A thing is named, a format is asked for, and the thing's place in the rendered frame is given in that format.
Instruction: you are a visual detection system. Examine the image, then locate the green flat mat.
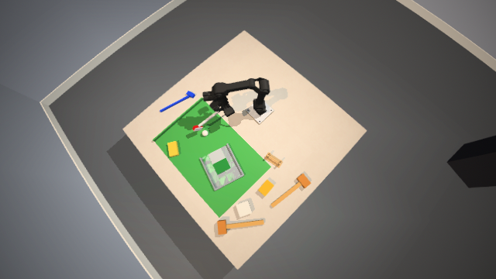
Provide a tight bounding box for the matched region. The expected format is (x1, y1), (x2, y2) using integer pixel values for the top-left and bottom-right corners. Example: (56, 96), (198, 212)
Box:
(155, 100), (271, 218)

